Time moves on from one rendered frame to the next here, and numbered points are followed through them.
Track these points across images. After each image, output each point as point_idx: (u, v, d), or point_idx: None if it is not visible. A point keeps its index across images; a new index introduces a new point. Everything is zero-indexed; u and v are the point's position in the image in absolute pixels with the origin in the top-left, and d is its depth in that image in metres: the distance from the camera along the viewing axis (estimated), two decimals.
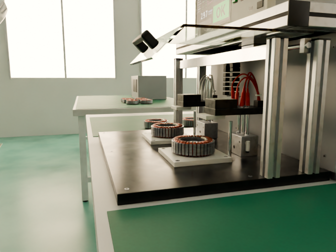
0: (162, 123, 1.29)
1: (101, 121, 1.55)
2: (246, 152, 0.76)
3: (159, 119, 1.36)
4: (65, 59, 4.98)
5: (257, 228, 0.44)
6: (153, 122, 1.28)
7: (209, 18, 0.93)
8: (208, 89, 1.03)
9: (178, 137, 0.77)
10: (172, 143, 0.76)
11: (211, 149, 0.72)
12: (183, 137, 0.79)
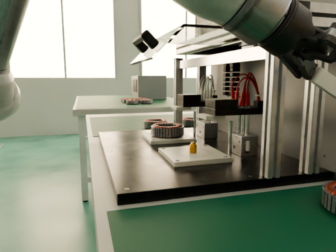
0: (162, 123, 1.29)
1: (101, 121, 1.55)
2: (246, 152, 0.76)
3: (159, 119, 1.36)
4: (65, 59, 4.98)
5: (257, 228, 0.44)
6: (153, 122, 1.28)
7: None
8: (208, 89, 1.03)
9: (333, 187, 0.50)
10: (327, 198, 0.49)
11: None
12: (335, 185, 0.52)
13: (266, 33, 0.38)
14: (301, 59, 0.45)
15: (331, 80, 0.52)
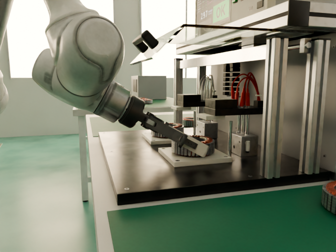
0: (207, 145, 0.71)
1: (101, 121, 1.55)
2: (246, 152, 0.76)
3: (195, 137, 0.79)
4: None
5: (257, 228, 0.44)
6: None
7: (209, 18, 0.93)
8: (208, 89, 1.03)
9: (333, 187, 0.50)
10: (327, 198, 0.49)
11: None
12: (335, 185, 0.52)
13: (115, 119, 0.66)
14: None
15: None
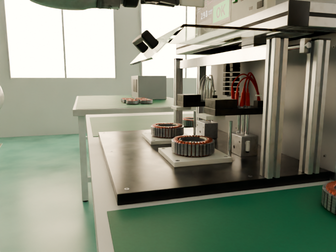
0: (207, 145, 0.71)
1: (101, 121, 1.55)
2: (246, 152, 0.76)
3: (195, 137, 0.79)
4: (65, 59, 4.98)
5: (257, 228, 0.44)
6: (193, 144, 0.70)
7: (209, 18, 0.93)
8: (208, 89, 1.03)
9: (333, 187, 0.50)
10: (327, 198, 0.49)
11: None
12: (335, 185, 0.52)
13: None
14: None
15: None
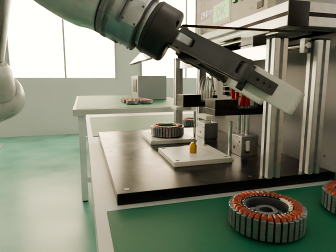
0: (291, 224, 0.39)
1: (101, 121, 1.55)
2: (246, 152, 0.76)
3: (273, 197, 0.47)
4: (65, 59, 4.98)
5: None
6: (263, 222, 0.39)
7: (209, 18, 0.93)
8: (208, 89, 1.03)
9: (333, 187, 0.50)
10: (327, 198, 0.49)
11: None
12: (335, 185, 0.52)
13: None
14: None
15: (268, 93, 0.35)
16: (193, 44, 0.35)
